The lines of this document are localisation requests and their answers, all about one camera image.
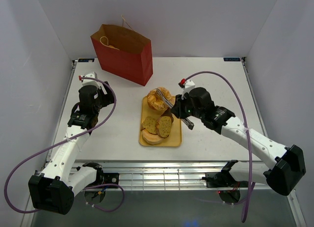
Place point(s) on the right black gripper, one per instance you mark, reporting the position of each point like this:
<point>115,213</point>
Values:
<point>177,110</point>

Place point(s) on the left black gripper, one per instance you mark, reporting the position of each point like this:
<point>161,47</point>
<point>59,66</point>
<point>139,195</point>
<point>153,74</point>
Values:
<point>109,98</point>

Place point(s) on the metal tongs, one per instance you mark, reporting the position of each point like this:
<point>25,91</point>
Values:
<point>186,121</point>

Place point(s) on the chocolate dipped bread cone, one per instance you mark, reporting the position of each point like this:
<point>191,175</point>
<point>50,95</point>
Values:
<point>168,113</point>

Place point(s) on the round crusty bread roll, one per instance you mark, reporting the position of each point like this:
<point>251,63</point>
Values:
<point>155,101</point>

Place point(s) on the pale orange croissant bread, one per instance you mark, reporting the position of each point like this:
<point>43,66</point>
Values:
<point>151,138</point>

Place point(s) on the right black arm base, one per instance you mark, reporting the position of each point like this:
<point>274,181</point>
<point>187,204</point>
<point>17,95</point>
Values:
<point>223,178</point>

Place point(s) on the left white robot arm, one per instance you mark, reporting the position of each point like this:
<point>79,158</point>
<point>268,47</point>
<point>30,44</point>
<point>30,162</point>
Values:
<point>54,189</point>

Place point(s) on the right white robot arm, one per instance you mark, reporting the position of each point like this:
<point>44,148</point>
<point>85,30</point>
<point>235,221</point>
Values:
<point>282,166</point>

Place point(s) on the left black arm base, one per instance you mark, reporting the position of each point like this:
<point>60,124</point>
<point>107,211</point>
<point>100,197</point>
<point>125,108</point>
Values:
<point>108,179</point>

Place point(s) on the seeded bread slice right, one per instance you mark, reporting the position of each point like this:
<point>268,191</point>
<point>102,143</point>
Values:
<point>163,126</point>

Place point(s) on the seeded bread slice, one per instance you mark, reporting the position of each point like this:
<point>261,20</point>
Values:
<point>163,126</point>
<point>149,124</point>

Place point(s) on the seeded bread slice left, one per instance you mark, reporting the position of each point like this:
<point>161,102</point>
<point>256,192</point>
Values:
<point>149,124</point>

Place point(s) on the red paper bag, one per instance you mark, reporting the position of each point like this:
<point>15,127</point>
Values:
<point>124,52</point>

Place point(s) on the yellow plastic tray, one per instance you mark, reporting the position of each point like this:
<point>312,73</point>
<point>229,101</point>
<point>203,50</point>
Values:
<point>173,140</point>

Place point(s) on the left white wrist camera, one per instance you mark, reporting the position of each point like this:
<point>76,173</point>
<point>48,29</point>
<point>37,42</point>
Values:
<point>89,79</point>

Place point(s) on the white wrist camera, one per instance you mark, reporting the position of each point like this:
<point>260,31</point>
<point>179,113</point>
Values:
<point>186,86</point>
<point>89,79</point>

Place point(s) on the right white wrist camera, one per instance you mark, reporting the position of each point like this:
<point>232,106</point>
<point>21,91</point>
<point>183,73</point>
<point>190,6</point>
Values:
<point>186,86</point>

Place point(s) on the aluminium table frame rail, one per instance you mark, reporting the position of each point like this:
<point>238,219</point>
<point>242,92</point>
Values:
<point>177,176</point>

